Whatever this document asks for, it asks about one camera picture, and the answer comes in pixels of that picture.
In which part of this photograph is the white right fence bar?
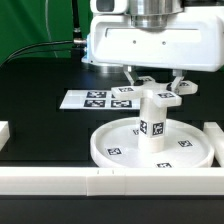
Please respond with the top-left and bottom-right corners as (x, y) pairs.
(203, 122), (224, 168)

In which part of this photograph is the black vertical cable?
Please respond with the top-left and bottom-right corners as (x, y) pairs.
(71, 0), (83, 43)

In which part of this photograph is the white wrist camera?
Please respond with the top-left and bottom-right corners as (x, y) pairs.
(90, 0), (129, 14)

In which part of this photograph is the white round table top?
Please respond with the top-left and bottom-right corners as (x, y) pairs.
(90, 117), (214, 168)

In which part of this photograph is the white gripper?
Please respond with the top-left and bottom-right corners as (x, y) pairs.
(89, 6), (224, 92)

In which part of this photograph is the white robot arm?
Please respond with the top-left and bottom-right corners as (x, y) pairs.
(87, 0), (224, 75)

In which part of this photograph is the white marker tag sheet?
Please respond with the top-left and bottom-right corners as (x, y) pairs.
(60, 90), (140, 110)

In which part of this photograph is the white fence bar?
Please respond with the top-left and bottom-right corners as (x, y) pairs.
(0, 121), (10, 151)
(0, 167), (224, 196)
(203, 122), (224, 168)

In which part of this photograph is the white left fence bar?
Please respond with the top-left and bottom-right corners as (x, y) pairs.
(0, 121), (10, 151)

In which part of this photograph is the white cross-shaped table base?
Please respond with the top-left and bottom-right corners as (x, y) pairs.
(111, 79), (198, 107)

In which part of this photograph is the white front fence bar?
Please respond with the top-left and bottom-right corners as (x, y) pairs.
(0, 167), (224, 196)

